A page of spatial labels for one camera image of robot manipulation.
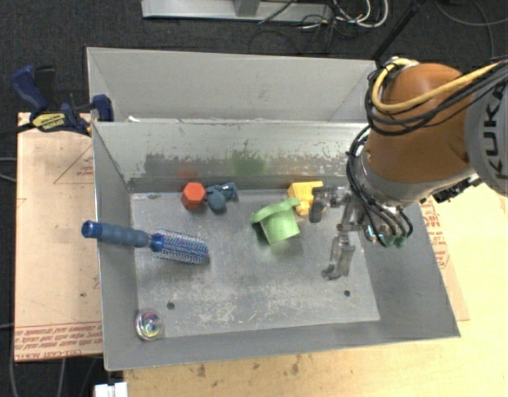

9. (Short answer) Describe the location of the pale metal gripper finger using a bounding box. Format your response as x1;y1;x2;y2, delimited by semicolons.
321;237;345;281
338;238;357;279

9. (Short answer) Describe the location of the yellow toy block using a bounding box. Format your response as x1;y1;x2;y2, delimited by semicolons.
286;180;324;217

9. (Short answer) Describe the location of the green flanged cup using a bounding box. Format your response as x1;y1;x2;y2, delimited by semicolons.
249;197;301;246

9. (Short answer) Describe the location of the grey metal bin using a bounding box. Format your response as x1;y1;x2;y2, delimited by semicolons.
86;46;462;371

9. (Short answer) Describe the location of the blue-grey toy figure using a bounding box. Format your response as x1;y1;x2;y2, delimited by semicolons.
205;181;240;214

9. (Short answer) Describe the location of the orange hexagonal block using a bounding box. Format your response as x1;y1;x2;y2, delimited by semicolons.
180;181;208;212

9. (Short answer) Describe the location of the blue hairbrush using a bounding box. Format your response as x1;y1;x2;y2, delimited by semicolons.
80;219;210;265

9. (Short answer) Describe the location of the clear iridescent glass ball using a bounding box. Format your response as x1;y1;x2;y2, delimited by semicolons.
134;308;165;342

